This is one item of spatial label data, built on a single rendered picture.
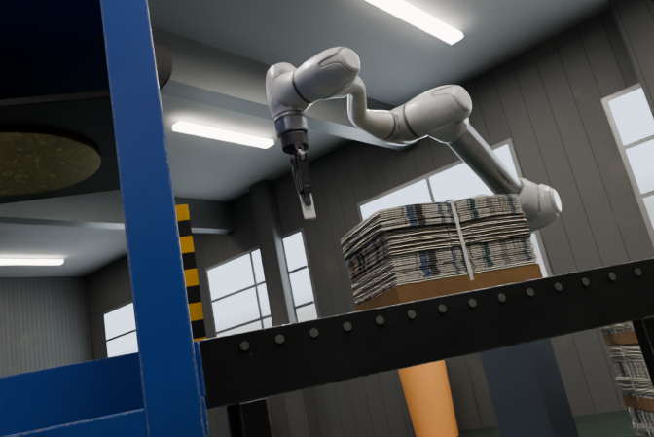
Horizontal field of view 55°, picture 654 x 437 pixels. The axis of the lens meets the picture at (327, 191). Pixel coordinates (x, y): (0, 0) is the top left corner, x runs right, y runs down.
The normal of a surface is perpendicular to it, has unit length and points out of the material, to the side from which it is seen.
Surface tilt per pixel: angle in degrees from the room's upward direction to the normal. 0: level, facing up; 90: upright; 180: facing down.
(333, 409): 90
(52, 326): 90
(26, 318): 90
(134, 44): 90
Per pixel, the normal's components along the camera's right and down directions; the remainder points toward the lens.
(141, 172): 0.19, -0.32
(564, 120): -0.66, -0.09
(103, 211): 0.73, -0.33
